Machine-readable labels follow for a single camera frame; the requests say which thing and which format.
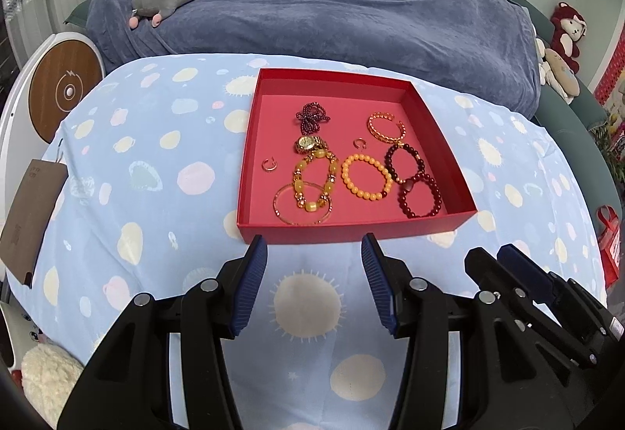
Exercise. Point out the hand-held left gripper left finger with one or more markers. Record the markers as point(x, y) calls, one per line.
point(249, 293)

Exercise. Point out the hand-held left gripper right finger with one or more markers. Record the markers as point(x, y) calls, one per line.
point(378, 293)

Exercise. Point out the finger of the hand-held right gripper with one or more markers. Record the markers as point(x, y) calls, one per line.
point(488, 271)
point(520, 266)

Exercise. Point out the thin gold bangle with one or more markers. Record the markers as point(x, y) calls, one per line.
point(276, 205)

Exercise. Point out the red jewelry box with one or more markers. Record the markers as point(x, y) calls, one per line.
point(273, 117)

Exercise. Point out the red gift bag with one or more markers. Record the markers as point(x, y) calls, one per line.
point(613, 244)

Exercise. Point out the green sofa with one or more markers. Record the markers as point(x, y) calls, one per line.
point(561, 122)

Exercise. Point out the green plant with flowers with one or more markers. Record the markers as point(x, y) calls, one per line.
point(610, 141)

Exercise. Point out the gold orange bangle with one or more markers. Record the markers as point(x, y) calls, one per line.
point(385, 137)

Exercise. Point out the gold wristwatch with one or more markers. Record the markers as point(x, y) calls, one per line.
point(307, 144)

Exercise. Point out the beige plush toy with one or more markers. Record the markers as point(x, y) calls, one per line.
point(556, 68)

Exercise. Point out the red patterned box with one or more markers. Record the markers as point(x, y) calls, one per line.
point(610, 85)

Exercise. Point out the light blue spotted blanket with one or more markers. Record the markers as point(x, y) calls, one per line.
point(146, 117)

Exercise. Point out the white fluffy cushion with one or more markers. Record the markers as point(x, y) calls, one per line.
point(49, 376)

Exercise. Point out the red monkey plush toy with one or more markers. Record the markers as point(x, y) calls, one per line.
point(566, 36)

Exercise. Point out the white round side table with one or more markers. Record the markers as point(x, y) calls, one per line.
point(63, 88)

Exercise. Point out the dark blue blanket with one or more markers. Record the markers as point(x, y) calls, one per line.
point(342, 5)

